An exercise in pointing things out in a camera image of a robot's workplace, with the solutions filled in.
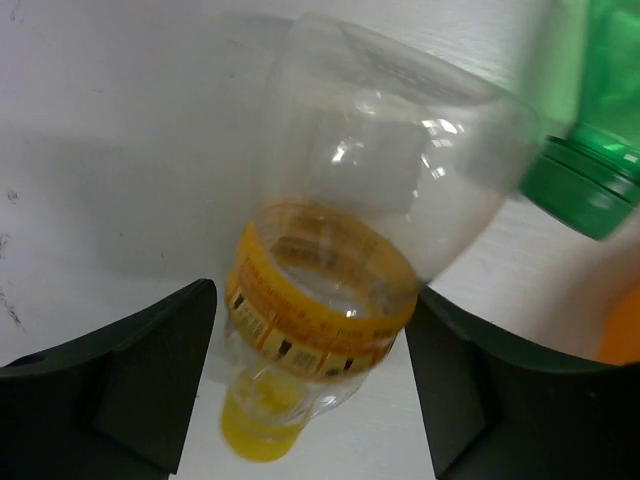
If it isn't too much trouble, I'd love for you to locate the clear bottle with yellow cap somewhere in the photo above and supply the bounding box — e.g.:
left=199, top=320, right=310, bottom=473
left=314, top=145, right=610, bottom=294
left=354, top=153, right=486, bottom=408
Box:
left=221, top=14, right=538, bottom=462

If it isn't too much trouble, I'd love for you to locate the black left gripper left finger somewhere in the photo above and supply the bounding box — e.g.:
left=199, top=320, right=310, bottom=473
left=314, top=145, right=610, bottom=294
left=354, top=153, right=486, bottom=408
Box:
left=1, top=279, right=217, bottom=479

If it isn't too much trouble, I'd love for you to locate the orange juice bottle left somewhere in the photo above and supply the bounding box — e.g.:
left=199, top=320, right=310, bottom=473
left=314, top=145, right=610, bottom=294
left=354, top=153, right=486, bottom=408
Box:
left=596, top=286, right=640, bottom=365

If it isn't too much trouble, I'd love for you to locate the green plastic bottle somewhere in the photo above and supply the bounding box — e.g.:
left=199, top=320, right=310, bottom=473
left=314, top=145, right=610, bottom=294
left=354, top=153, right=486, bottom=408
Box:
left=520, top=1, right=639, bottom=240

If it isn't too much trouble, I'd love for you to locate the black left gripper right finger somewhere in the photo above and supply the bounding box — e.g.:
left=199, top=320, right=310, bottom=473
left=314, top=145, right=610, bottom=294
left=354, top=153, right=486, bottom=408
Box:
left=406, top=288, right=639, bottom=479

